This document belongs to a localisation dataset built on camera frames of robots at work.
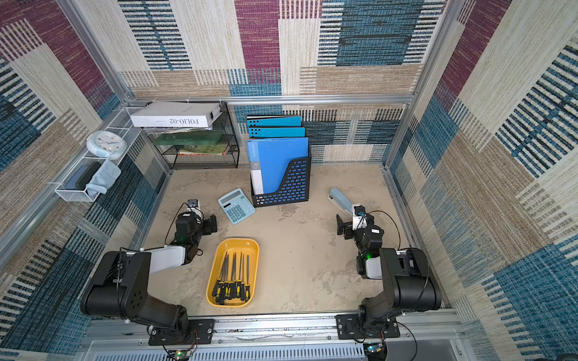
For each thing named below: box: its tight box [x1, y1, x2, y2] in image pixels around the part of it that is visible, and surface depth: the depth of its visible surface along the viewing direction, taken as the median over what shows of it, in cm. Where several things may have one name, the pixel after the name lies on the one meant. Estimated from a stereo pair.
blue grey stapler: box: [327, 187, 353, 217], surface depth 104 cm
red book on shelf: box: [177, 143, 228, 156], surface depth 102 cm
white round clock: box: [85, 130, 128, 160], surface depth 76 cm
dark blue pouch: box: [63, 160, 102, 191], surface depth 67 cm
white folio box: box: [130, 101, 223, 128], surface depth 81 cm
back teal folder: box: [246, 115, 302, 128], surface depth 101 cm
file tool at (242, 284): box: [240, 253, 246, 301], surface depth 83 cm
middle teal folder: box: [247, 127, 306, 138], surface depth 96 cm
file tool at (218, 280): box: [212, 251, 229, 298], surface depth 83 cm
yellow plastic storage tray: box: [206, 237, 260, 309], surface depth 87 cm
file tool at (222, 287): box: [219, 257, 232, 306], surface depth 82 cm
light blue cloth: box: [85, 159, 122, 198], surface depth 70 cm
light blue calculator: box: [217, 188, 256, 225], surface depth 104 cm
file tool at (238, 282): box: [236, 251, 243, 298], surface depth 83 cm
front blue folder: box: [246, 136, 310, 195], surface depth 93 cm
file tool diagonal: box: [236, 251, 243, 299], surface depth 84 cm
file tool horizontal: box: [215, 254, 229, 304], surface depth 82 cm
